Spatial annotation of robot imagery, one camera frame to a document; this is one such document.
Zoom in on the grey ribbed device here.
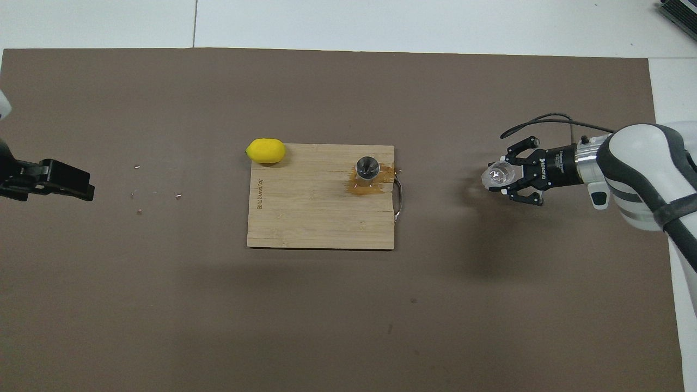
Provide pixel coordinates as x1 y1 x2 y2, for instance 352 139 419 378
656 0 697 25

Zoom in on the brown table mat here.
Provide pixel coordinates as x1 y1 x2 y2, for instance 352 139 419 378
0 48 686 392

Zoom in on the yellow lemon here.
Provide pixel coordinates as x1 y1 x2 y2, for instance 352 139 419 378
246 138 286 164

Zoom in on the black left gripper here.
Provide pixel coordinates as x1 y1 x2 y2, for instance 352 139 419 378
0 139 95 202

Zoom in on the small clear glass cup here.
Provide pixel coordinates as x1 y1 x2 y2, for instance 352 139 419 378
481 161 518 191

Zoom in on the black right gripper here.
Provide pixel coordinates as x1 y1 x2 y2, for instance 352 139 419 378
498 136 582 206

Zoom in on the bamboo cutting board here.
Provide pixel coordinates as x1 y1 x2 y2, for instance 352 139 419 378
247 144 403 250

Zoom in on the steel cocktail jigger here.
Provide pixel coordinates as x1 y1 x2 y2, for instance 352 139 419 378
355 155 380 188

